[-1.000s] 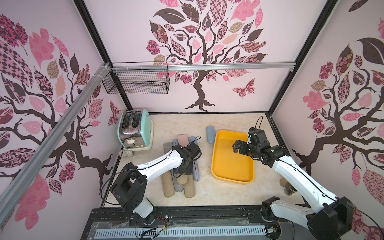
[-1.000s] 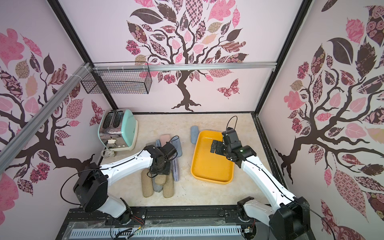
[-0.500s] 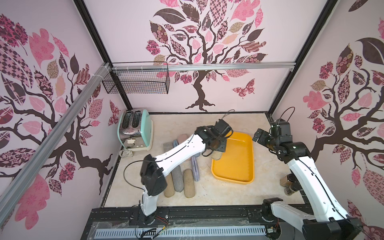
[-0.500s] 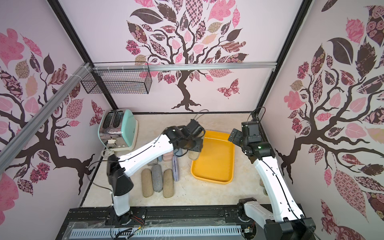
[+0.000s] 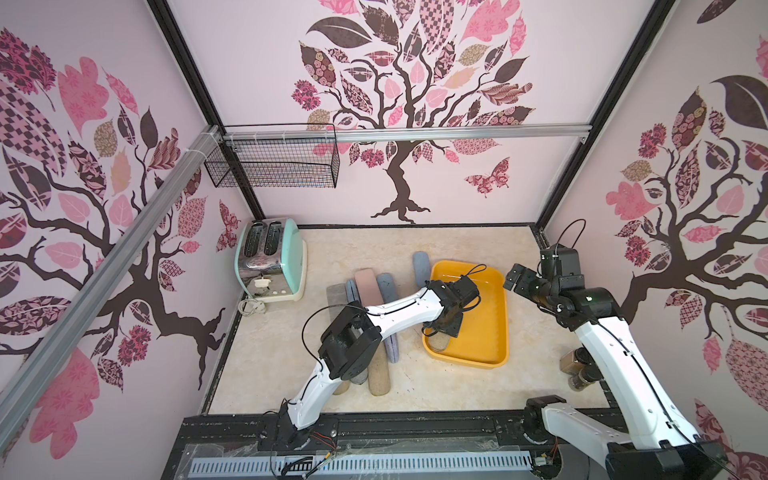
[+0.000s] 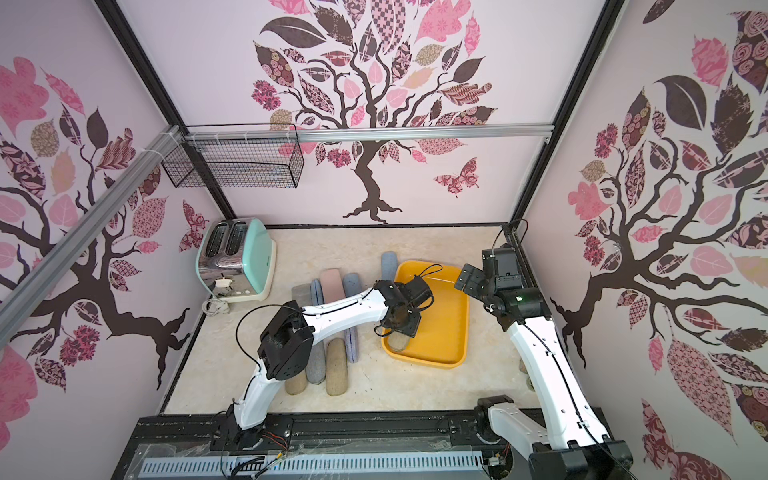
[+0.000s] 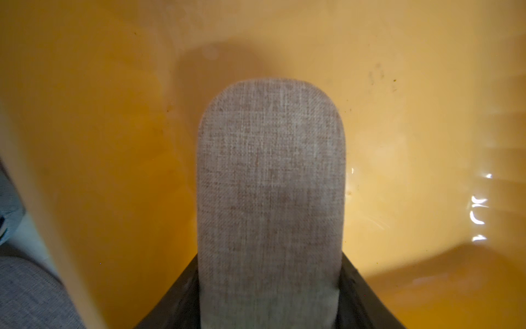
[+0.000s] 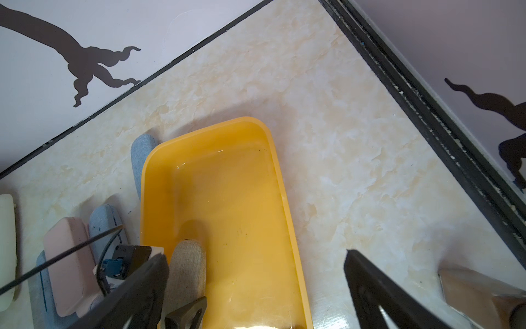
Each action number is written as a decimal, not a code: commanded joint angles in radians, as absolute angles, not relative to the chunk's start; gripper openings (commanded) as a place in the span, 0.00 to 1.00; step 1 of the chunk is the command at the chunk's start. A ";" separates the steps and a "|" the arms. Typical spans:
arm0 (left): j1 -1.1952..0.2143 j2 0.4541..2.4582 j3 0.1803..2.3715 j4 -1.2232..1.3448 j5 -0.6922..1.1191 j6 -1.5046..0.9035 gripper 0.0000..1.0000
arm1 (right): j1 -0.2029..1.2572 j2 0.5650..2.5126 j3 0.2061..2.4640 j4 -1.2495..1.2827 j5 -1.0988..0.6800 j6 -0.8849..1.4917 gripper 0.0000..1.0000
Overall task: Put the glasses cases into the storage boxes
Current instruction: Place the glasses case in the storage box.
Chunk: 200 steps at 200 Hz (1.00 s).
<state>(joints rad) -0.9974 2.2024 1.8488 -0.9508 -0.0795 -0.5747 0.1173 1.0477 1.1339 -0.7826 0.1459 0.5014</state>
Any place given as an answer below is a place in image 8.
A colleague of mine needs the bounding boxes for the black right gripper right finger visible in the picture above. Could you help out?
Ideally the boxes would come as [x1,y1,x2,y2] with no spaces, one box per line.
[344,249,449,328]

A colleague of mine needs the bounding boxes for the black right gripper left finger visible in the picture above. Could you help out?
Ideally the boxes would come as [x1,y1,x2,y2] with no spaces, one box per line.
[71,254,169,328]

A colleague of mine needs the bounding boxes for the tan glasses case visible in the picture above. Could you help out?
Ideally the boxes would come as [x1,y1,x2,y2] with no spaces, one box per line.
[160,240,208,328]

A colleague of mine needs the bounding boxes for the yellow plastic storage tray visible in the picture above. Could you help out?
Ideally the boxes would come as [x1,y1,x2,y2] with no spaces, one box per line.
[141,117,313,328]

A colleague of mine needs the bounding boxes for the pink glasses case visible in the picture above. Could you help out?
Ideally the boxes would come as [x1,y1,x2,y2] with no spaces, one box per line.
[43,217,100,317]

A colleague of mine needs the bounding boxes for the blue glasses case middle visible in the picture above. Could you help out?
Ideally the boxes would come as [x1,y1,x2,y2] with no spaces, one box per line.
[88,204,129,264]

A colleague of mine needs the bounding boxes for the blue glasses case left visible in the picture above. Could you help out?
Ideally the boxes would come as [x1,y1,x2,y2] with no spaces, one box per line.
[27,269,79,328]

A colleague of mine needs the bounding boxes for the blue glasses case by tray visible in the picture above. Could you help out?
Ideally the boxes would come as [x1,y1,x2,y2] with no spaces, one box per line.
[130,134,158,198]

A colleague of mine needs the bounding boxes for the mint chrome toaster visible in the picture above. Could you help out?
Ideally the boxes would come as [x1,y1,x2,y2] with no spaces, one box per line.
[1,194,17,287]

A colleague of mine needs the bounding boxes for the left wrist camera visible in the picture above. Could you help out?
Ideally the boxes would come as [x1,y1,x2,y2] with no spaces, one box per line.
[101,245,164,287]

